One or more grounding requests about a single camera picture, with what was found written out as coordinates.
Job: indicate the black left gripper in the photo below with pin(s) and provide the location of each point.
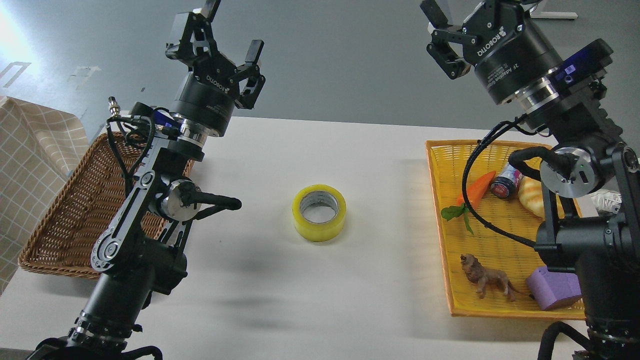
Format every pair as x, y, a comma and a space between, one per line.
206, 95

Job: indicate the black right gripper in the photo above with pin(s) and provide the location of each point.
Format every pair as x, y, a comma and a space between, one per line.
507, 50

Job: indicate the yellow tape roll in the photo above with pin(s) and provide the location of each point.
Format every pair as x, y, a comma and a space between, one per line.
319, 212

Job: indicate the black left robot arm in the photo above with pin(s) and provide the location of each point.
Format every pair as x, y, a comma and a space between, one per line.
142, 250

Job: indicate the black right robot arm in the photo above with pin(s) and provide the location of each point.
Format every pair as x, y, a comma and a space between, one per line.
589, 180

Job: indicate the white stand base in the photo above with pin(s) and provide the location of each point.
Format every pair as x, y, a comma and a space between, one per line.
555, 15

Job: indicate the small soda can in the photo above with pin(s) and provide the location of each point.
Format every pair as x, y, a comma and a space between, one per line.
507, 183

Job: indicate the orange toy carrot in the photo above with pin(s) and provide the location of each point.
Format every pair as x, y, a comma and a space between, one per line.
475, 193

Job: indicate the toy croissant bread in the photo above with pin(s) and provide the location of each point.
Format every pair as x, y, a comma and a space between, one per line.
530, 195

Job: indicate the brown wicker basket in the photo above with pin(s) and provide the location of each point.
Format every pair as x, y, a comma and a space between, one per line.
63, 241

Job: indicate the yellow woven basket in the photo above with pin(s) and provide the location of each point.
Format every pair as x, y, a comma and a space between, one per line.
446, 160

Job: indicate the beige checkered cloth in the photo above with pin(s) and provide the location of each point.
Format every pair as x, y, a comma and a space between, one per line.
39, 148

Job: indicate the brown toy lion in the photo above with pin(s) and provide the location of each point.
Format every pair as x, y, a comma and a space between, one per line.
481, 276

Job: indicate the purple foam block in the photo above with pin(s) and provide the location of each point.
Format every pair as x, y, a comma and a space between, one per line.
553, 290

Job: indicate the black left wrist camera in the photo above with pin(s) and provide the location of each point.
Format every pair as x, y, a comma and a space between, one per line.
160, 115

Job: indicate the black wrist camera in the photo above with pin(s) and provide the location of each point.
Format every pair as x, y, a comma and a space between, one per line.
160, 115
583, 65

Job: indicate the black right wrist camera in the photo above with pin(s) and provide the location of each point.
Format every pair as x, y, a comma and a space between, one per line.
583, 65

